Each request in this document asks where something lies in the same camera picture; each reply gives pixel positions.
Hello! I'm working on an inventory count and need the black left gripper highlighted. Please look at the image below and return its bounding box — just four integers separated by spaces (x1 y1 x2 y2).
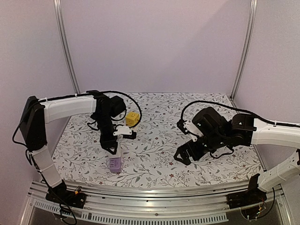
95 113 118 155

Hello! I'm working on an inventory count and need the purple power strip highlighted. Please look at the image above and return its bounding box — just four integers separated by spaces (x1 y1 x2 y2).
108 157 122 173

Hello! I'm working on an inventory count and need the yellow cube socket adapter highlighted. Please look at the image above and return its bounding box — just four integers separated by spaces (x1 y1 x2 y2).
125 112 140 127

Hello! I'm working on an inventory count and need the white cube socket adapter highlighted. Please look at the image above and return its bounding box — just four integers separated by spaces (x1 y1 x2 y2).
113 142 122 158

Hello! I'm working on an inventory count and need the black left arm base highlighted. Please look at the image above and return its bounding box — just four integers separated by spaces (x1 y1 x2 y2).
45 181 87 209

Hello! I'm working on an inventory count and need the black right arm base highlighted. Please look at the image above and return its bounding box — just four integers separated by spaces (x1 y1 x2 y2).
226 173 267 209

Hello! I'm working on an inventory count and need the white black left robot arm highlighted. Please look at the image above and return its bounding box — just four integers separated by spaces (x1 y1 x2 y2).
12 90 136 203

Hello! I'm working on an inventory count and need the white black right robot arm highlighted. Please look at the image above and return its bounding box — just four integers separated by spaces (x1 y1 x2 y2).
173 107 300 204

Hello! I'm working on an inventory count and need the floral patterned tablecloth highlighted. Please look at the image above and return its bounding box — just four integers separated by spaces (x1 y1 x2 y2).
52 93 262 189

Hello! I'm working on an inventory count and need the aluminium table front rail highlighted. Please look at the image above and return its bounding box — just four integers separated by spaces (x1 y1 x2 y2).
21 181 293 225

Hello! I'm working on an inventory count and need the left aluminium frame post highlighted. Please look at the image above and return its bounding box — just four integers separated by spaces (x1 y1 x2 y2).
53 0 80 94

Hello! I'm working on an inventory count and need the aluminium frame post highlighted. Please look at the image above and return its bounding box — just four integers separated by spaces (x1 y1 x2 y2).
53 0 80 94
230 0 258 102

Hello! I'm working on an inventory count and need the right aluminium frame post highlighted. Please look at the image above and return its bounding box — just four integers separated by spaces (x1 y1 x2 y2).
230 0 258 102

